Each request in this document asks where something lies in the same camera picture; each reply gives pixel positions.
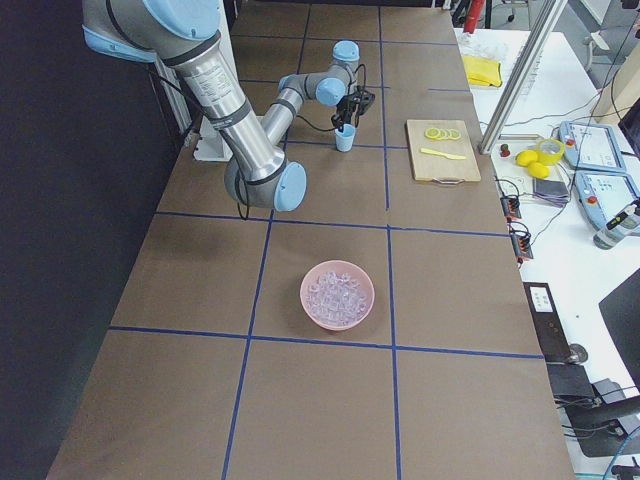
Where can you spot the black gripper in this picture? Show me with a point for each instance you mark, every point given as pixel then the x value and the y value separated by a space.
pixel 345 107

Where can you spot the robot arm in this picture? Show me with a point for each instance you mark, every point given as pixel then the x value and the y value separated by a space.
pixel 265 178

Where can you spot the light blue paper cup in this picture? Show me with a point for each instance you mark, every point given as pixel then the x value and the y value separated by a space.
pixel 344 137

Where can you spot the clear ice cubes pile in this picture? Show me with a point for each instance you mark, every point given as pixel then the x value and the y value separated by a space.
pixel 336 300

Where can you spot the lemon slice nearest board centre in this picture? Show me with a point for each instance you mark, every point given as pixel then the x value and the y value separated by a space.
pixel 430 133

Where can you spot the bamboo cutting board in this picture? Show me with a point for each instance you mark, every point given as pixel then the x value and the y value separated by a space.
pixel 428 168

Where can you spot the lemon slice nearest board edge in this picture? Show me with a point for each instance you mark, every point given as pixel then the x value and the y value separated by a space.
pixel 453 134

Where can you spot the yellow plastic knife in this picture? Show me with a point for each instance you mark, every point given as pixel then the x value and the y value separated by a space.
pixel 442 154

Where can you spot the yellow cloth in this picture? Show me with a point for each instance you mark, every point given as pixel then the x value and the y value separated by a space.
pixel 482 71

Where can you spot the red fire extinguisher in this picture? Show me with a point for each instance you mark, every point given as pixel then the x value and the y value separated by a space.
pixel 474 11

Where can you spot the pink bowl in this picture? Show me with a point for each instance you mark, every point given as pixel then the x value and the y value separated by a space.
pixel 338 266

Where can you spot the whole yellow lemon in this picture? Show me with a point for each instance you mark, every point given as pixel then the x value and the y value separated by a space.
pixel 526 157
pixel 538 170

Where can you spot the upper black orange adapter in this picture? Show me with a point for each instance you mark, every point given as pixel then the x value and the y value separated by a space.
pixel 511 207

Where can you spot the black orange adapter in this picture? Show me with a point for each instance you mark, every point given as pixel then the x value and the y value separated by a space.
pixel 511 207
pixel 521 242

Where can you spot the yellow tape roll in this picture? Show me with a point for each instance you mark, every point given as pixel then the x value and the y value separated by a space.
pixel 550 151

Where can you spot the lower black orange adapter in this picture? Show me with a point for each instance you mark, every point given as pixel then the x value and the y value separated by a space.
pixel 521 242

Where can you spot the purple grey notebook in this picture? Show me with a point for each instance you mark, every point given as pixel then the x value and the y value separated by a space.
pixel 551 191

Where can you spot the upper teach pendant tablet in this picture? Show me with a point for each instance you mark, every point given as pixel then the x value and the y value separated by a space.
pixel 591 146

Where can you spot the teach pendant tablet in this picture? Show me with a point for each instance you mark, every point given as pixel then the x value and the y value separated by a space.
pixel 591 146
pixel 604 194

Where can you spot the lower teach pendant tablet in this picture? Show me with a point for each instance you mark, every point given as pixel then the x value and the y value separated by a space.
pixel 604 194

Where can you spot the computer monitor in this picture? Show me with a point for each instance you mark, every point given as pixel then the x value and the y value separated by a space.
pixel 608 423

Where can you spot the aluminium frame post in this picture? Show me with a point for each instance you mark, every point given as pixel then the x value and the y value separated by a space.
pixel 532 49

